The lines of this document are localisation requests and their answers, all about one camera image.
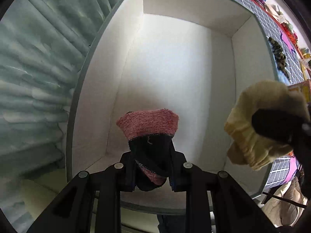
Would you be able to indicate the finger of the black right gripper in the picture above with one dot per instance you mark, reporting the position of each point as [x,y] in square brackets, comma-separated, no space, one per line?
[282,127]

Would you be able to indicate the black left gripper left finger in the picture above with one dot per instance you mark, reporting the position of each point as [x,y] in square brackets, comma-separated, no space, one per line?
[88,195]

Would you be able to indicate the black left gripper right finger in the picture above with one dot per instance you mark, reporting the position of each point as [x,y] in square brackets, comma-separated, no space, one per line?
[215,202]

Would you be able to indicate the cream yellow scrunchie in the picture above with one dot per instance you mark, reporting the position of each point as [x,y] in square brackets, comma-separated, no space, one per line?
[250,148]

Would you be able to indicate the pink and black knit sock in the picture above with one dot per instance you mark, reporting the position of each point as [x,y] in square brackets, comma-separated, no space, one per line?
[149,134]

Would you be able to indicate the leopard print scrunchie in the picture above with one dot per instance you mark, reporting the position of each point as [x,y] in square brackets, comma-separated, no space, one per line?
[276,47]

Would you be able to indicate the cream cushion chair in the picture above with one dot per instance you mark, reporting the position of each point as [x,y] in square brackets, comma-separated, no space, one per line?
[37,194]

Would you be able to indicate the light blue fluffy scrunchie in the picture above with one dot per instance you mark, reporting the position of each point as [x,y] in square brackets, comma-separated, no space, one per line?
[281,74]

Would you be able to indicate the beige jacket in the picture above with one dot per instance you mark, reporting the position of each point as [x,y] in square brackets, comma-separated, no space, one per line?
[282,213]

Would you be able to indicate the grey grid carpet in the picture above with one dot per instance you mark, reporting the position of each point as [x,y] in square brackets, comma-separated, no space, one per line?
[273,29]

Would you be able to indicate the red low shelf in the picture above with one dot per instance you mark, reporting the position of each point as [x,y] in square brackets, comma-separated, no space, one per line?
[281,12]

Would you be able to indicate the white storage box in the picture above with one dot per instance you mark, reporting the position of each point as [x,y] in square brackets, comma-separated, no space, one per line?
[193,57]

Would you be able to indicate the grey-green curtain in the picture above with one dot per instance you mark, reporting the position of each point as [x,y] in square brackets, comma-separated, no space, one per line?
[44,44]

